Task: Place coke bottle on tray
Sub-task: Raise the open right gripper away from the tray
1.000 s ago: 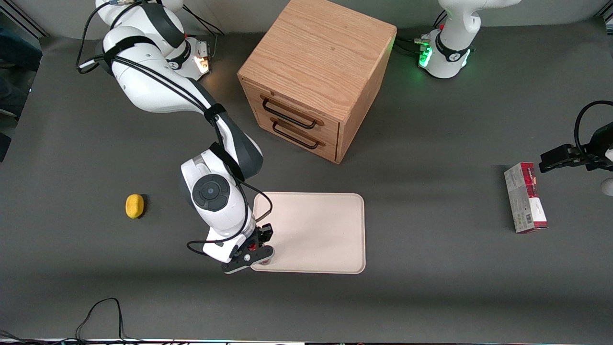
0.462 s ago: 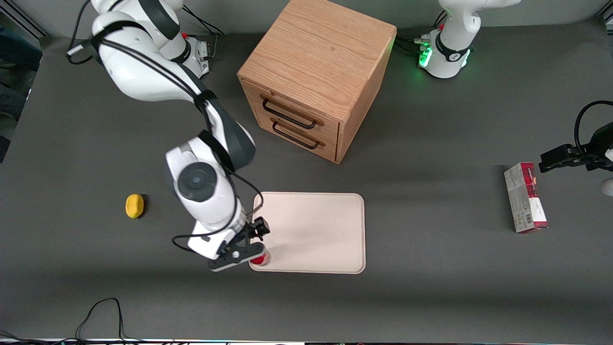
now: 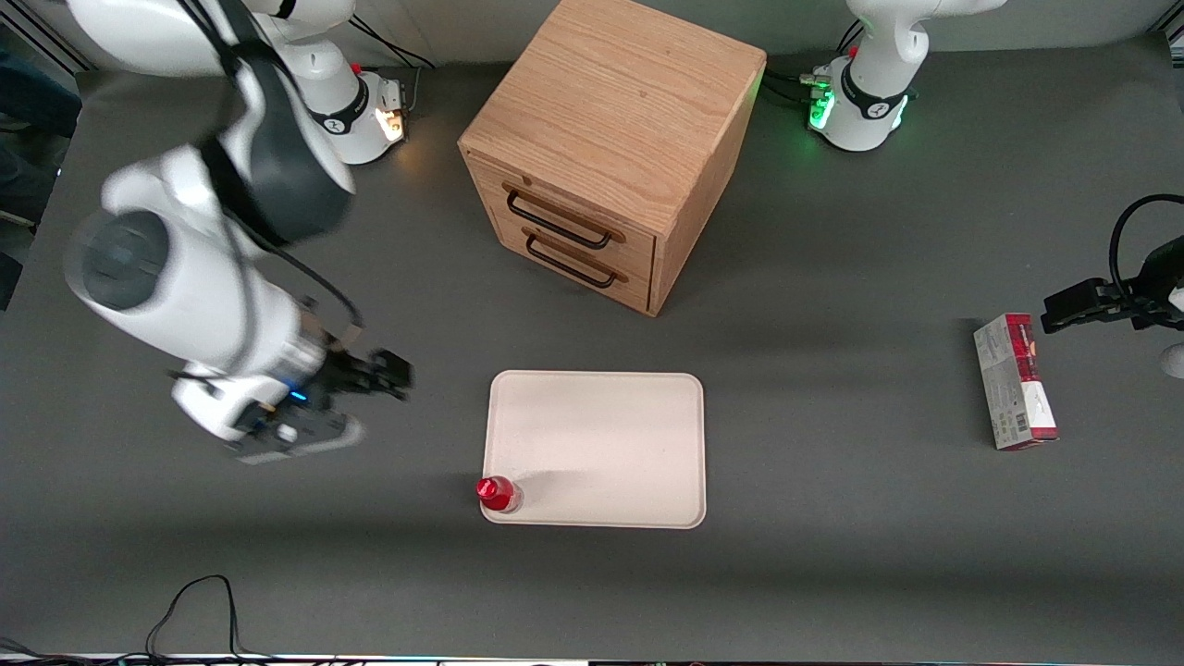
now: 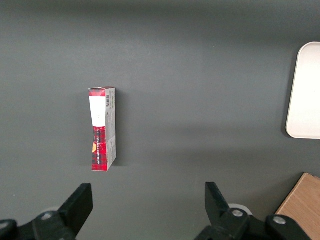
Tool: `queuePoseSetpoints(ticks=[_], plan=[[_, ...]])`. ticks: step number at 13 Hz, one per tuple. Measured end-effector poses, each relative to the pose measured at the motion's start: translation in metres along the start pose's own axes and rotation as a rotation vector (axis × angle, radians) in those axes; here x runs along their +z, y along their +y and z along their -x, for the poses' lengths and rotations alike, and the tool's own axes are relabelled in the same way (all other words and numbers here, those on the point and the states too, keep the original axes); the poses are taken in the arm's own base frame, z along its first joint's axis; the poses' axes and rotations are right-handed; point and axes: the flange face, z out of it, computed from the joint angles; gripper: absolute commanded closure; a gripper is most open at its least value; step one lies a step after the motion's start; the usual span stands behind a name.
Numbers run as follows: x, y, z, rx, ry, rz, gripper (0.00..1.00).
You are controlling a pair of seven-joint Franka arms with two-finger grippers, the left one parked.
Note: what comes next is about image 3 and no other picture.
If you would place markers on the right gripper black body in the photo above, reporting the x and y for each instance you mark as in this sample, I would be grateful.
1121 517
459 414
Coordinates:
348 375

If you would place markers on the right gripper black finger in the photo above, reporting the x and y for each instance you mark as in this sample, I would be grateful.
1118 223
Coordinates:
392 375

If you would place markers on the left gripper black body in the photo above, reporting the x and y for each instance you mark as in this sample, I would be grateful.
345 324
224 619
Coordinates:
1140 305

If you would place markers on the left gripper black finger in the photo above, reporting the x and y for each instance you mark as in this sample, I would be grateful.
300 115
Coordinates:
1082 303

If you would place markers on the red cap coke bottle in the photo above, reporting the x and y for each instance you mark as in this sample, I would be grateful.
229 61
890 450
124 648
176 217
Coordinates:
496 493

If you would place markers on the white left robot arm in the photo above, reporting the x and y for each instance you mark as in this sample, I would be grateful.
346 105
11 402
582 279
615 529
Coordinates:
869 92

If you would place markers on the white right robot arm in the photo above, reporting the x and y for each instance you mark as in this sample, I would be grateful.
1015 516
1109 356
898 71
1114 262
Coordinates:
185 287

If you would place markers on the white rectangular plastic tray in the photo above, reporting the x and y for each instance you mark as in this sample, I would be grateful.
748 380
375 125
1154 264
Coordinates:
601 444

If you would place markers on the red plaid cardboard box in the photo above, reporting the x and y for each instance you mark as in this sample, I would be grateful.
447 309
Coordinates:
1013 379

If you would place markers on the wooden drawer front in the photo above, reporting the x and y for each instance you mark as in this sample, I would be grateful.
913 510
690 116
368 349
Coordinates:
638 291
564 199

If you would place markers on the wooden drawer cabinet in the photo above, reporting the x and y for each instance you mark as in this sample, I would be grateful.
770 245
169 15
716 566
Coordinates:
620 102

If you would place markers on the dark blue background object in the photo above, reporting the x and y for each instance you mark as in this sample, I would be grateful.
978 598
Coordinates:
32 92

